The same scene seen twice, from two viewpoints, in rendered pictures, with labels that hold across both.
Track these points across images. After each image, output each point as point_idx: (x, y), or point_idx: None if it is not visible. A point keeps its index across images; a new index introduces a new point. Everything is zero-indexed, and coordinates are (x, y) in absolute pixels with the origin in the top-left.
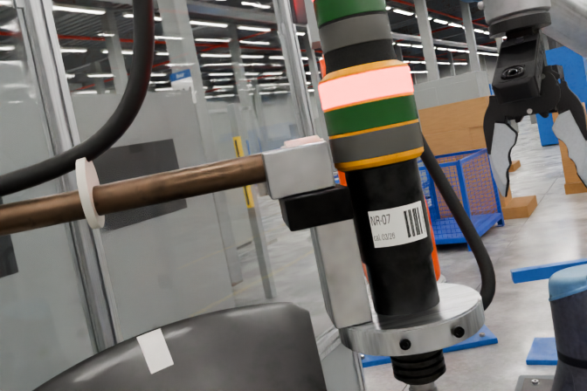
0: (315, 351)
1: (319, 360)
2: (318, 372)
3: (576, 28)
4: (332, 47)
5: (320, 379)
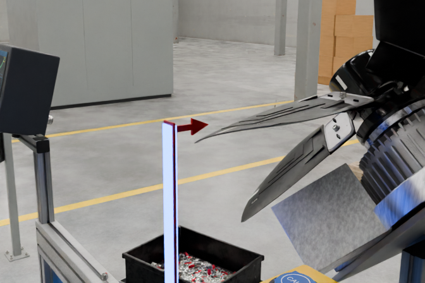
0: None
1: None
2: None
3: None
4: None
5: None
